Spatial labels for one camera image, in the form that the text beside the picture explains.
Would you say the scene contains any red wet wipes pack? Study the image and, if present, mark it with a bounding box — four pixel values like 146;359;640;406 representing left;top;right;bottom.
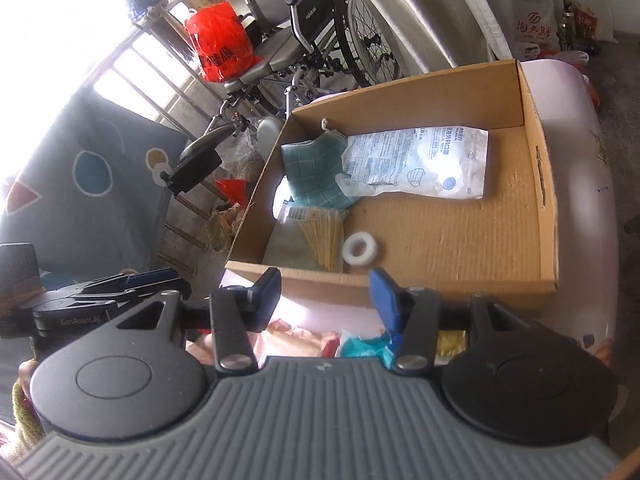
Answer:
186;318;346;366

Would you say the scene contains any white tape roll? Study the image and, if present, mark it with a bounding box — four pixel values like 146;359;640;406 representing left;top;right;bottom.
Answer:
342;232;378;266

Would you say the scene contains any cotton swab packet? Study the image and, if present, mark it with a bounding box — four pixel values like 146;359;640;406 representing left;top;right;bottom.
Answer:
262;203;347;273

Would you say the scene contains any surgical mask plastic bag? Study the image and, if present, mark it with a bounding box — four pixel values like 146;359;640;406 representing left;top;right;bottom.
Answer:
336;126;489;200

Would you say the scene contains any teal checked cloth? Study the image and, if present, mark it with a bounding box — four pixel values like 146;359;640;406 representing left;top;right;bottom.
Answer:
281;130;360;210

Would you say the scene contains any blue bandage box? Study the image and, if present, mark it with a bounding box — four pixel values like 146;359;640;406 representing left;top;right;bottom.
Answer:
336;332;401;370

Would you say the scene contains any gold tissue pack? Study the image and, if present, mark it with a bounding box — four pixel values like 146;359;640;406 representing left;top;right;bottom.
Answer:
436;330;468;359

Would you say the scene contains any grey patterned blanket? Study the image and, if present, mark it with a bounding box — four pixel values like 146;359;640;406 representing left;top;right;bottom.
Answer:
1;89;186;289

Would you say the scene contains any cardboard box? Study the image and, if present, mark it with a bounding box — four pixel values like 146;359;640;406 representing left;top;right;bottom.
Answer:
227;61;559;308

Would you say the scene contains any red plastic bag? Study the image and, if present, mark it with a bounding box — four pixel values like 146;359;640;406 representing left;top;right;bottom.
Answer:
184;1;262;84

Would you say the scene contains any wheelchair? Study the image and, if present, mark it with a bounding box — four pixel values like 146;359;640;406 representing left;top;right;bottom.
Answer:
177;0;407;162

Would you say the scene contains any beige curtain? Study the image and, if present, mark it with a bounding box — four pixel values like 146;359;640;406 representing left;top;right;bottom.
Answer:
367;0;515;76

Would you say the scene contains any white shopping bag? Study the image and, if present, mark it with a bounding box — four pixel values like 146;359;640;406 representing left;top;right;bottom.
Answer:
512;0;560;50

